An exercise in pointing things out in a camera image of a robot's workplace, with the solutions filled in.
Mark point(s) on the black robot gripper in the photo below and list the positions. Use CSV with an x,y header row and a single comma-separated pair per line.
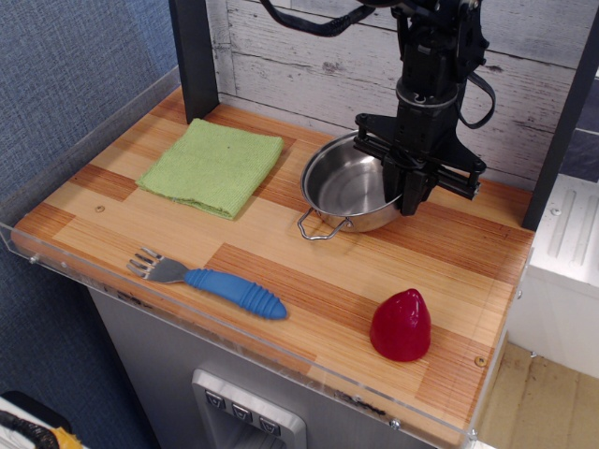
x,y
419,149

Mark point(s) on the stainless steel sauce pot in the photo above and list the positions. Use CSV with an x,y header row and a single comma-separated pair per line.
x,y
344,188

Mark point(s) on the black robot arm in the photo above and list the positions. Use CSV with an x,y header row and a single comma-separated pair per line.
x,y
441,47

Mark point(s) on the green folded cloth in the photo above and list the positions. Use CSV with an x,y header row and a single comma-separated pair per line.
x,y
213,168

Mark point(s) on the red plastic strawberry toy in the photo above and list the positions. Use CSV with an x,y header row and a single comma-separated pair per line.
x,y
401,327

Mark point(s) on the white toy sink unit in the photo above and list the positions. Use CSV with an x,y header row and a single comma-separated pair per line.
x,y
555,311

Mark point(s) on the clear acrylic edge guard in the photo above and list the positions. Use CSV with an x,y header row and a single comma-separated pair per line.
x,y
464,257

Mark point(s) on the grey cabinet with dispenser panel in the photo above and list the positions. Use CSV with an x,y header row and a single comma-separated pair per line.
x,y
199,392

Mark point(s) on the yellow object bottom left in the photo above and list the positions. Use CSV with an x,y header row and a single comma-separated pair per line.
x,y
65,439

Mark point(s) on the dark right frame post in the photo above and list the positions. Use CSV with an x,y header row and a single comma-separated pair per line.
x,y
571,111

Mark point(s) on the dark frame post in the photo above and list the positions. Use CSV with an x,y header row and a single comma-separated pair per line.
x,y
193,43
571,111

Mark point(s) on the blue handled metal fork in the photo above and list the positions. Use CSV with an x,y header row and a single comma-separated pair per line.
x,y
250,296

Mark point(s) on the dark left frame post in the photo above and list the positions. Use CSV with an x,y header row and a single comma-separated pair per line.
x,y
193,43

